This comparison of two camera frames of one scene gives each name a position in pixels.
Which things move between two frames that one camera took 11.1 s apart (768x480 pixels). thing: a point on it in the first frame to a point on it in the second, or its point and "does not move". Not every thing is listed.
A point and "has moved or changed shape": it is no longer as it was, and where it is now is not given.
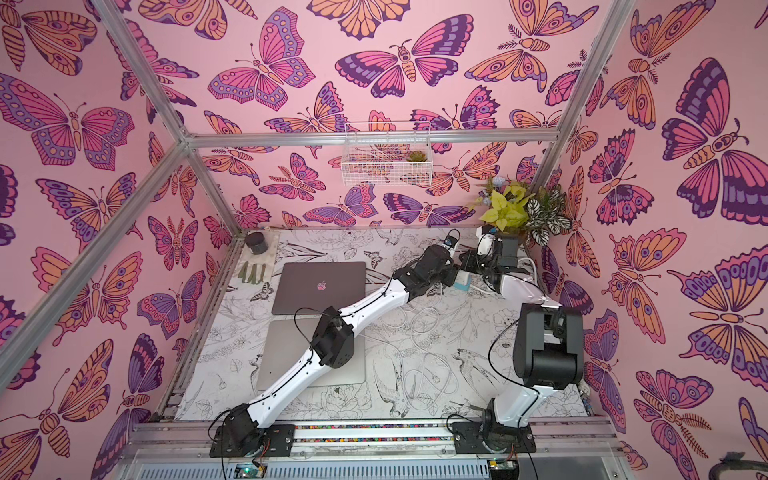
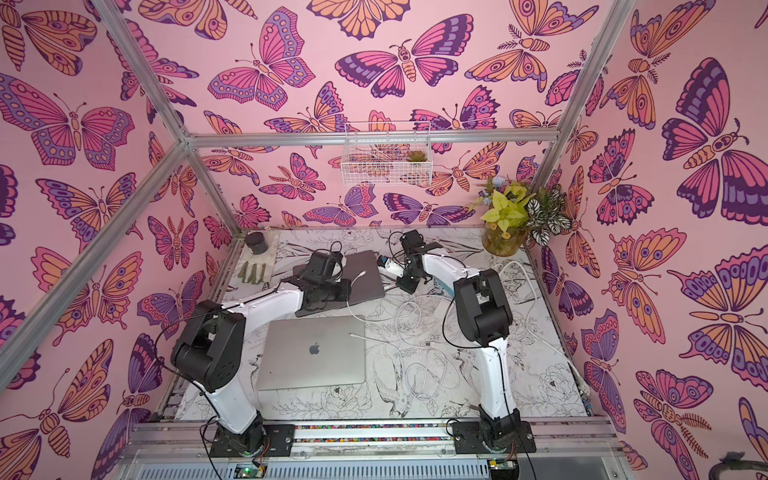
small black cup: (257, 242) does not move
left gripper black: (451, 277) to (346, 290)
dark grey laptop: (306, 288) has moved or changed shape
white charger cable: (428, 309) to (385, 320)
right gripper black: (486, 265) to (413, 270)
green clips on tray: (252, 278) does not move
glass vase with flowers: (519, 210) does not move
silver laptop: (284, 342) does not move
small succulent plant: (417, 156) does not move
